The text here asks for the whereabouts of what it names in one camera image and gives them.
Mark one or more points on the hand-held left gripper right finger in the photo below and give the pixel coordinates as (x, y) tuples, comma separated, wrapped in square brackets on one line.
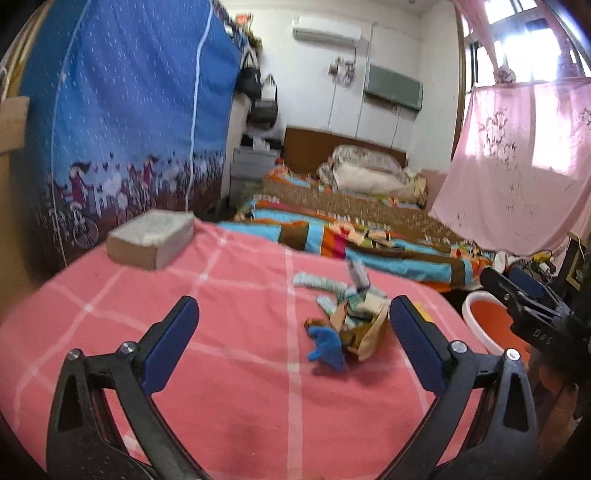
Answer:
[(415, 337)]

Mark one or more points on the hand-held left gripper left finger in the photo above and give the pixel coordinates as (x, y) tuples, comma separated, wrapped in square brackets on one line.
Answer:
[(171, 337)]

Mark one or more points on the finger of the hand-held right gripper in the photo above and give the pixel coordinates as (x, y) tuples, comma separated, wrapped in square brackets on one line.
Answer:
[(526, 281), (498, 286)]

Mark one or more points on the brown paper bag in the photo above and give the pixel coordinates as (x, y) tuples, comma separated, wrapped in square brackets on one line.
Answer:
[(369, 337)]

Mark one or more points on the large green toothpaste tube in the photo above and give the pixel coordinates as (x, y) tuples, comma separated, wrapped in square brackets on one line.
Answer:
[(355, 307)]

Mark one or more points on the small white tube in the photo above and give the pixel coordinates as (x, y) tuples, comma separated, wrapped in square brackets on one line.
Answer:
[(359, 274)]

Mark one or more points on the white-green tube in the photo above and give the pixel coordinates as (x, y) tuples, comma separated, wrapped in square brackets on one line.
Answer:
[(318, 282)]

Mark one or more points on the white and orange basin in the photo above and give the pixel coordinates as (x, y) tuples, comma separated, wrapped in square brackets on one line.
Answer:
[(489, 318)]

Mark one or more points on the pink checked blanket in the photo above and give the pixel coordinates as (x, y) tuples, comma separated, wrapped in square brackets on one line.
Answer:
[(221, 369)]

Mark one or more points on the beige tissue box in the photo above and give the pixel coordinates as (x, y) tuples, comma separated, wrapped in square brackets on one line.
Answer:
[(150, 240)]

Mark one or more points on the pink embroidered curtain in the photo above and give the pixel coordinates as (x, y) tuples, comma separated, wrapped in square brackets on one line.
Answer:
[(508, 175)]

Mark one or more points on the colourful striped bedspread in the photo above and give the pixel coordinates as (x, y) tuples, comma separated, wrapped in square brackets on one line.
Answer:
[(369, 230)]

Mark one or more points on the cream pillow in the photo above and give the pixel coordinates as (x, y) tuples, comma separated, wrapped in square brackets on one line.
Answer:
[(369, 180)]

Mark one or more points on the grey nightstand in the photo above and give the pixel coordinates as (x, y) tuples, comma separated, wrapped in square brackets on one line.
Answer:
[(251, 170)]

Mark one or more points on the floral pillow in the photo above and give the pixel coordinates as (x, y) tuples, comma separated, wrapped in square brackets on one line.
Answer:
[(364, 157)]

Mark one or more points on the black and white cloth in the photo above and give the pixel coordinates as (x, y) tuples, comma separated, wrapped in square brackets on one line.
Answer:
[(258, 142)]

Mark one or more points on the brown wooden headboard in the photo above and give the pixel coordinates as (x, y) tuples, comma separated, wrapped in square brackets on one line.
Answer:
[(304, 147)]

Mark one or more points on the blue printed fabric wardrobe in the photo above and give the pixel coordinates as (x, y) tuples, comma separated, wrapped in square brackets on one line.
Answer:
[(129, 115)]

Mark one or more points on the window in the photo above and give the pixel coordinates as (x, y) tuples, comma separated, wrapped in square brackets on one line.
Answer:
[(545, 46)]

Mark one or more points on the pink tied curtain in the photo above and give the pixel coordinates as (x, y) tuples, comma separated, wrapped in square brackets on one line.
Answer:
[(489, 41)]

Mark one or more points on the grey handbag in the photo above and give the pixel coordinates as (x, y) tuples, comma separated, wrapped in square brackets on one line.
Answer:
[(264, 110)]

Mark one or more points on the cardboard box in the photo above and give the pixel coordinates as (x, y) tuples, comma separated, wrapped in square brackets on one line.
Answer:
[(11, 124)]

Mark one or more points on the black handbag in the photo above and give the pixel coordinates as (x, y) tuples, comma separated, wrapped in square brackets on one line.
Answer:
[(249, 81)]

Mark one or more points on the white air conditioner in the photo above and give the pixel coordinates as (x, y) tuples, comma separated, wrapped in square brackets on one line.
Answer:
[(325, 31)]

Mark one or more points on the dark picture frame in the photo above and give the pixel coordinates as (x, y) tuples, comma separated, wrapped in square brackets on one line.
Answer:
[(575, 265)]

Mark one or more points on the grey wall-mounted box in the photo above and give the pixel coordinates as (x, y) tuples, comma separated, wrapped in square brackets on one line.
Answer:
[(392, 87)]

